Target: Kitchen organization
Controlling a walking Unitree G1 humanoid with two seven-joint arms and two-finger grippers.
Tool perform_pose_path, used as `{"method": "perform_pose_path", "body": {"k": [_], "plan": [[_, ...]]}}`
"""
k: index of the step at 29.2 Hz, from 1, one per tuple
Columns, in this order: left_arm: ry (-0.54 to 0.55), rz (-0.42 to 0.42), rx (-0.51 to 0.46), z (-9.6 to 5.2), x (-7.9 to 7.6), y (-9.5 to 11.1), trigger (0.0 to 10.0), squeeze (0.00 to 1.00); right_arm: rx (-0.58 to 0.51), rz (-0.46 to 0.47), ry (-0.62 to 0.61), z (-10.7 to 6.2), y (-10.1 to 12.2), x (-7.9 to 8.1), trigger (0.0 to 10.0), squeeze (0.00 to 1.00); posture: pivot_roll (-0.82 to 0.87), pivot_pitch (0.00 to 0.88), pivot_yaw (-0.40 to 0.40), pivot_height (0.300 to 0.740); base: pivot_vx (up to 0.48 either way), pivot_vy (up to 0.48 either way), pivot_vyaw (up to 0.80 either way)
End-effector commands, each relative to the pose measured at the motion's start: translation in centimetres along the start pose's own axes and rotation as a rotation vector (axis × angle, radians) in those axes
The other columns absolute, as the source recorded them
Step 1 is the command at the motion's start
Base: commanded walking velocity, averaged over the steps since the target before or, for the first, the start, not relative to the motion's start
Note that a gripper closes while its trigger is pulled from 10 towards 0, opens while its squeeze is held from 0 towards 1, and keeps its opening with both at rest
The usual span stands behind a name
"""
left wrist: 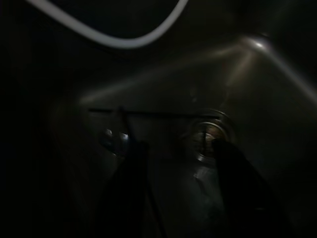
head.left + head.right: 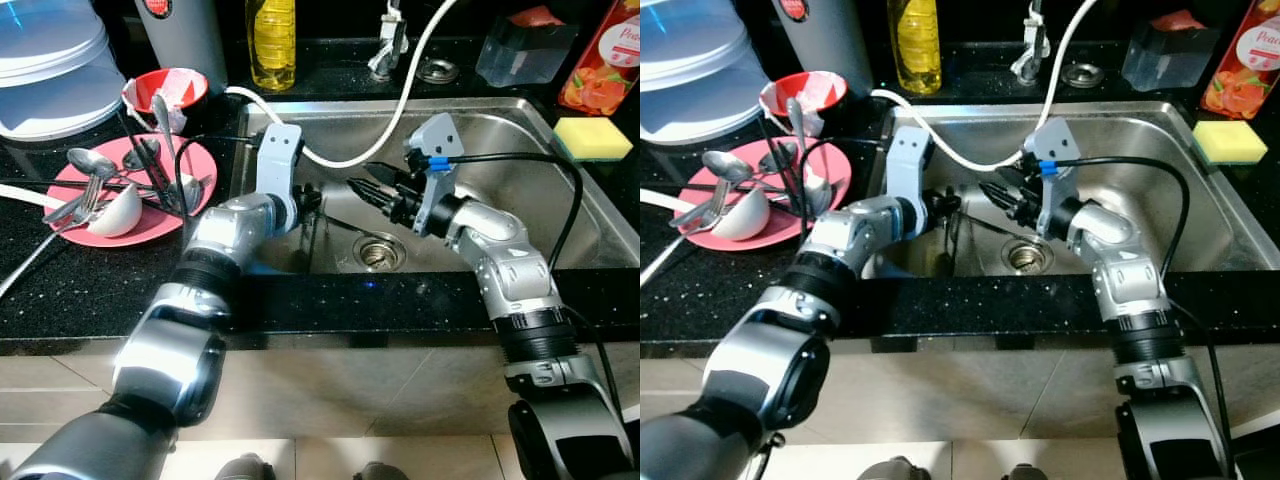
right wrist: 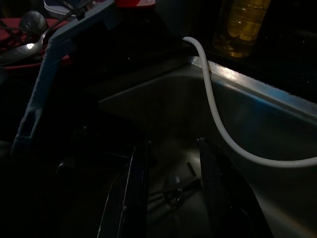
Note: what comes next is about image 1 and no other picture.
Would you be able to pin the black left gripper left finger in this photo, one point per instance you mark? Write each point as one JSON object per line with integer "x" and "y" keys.
{"x": 126, "y": 193}

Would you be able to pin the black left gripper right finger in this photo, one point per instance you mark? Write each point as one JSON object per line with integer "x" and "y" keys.
{"x": 242, "y": 193}

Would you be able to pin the round metal sink drain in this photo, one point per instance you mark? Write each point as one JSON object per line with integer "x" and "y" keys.
{"x": 198, "y": 138}

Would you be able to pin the stainless steel sink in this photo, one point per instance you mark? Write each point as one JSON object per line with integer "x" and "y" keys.
{"x": 247, "y": 81}

